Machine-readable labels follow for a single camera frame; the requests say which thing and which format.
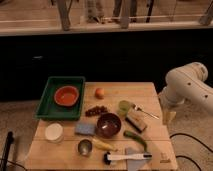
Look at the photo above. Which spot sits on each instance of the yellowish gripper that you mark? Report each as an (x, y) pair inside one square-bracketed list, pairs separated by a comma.
[(168, 116)]

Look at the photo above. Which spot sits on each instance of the orange apple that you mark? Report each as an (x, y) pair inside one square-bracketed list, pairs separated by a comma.
[(99, 93)]

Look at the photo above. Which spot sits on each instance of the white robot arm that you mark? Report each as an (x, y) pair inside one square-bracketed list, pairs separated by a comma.
[(185, 82)]

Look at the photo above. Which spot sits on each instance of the green cup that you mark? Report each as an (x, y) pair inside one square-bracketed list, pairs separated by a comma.
[(124, 107)]

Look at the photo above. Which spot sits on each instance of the small metal cup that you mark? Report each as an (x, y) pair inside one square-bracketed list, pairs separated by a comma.
[(85, 147)]

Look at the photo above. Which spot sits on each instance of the white paper cup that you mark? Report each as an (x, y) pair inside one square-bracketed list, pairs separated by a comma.
[(54, 132)]

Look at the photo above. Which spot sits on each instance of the grey cloth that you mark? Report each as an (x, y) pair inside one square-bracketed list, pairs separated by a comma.
[(136, 165)]

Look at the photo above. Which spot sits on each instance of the dark red bowl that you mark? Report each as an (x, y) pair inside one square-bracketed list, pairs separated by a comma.
[(108, 125)]

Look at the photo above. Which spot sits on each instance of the bunch of dark grapes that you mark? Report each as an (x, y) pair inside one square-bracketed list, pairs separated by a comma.
[(97, 110)]

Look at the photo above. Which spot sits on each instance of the blue sponge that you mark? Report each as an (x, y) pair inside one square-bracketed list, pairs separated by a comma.
[(85, 129)]

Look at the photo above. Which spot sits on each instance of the orange bowl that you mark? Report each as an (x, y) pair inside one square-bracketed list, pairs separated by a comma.
[(66, 96)]

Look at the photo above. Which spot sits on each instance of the green plastic tray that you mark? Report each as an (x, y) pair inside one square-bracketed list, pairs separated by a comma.
[(49, 110)]

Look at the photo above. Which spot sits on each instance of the black pole stand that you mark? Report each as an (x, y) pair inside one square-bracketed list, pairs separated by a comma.
[(8, 142)]

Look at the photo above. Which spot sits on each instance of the white handled brush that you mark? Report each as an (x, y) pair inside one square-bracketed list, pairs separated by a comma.
[(108, 157)]

